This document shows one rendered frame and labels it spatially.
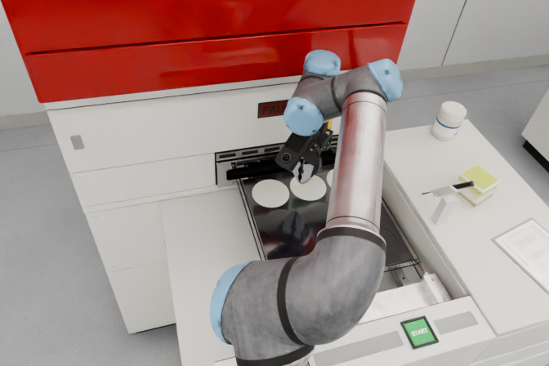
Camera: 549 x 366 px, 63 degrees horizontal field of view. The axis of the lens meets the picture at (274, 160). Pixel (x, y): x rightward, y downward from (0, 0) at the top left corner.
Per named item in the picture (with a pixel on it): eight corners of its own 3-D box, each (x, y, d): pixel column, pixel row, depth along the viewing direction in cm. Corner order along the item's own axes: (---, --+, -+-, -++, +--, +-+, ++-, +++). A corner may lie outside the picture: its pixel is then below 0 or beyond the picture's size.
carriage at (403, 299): (285, 320, 99) (286, 314, 97) (428, 285, 108) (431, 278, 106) (296, 355, 94) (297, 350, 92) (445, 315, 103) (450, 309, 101)
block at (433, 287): (419, 282, 105) (423, 275, 103) (431, 278, 106) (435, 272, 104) (437, 313, 100) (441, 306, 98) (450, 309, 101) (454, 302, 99)
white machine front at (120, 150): (83, 207, 122) (40, 86, 95) (354, 162, 142) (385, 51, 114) (83, 215, 120) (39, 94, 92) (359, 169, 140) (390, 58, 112)
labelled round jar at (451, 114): (426, 127, 134) (436, 102, 127) (447, 124, 136) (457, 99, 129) (439, 143, 129) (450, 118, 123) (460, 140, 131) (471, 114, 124)
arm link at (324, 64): (298, 63, 88) (310, 43, 94) (293, 107, 96) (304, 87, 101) (337, 72, 87) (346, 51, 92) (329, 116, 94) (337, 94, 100)
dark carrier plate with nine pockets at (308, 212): (242, 180, 123) (242, 180, 123) (355, 162, 131) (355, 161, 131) (277, 291, 100) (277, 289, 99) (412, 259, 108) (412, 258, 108)
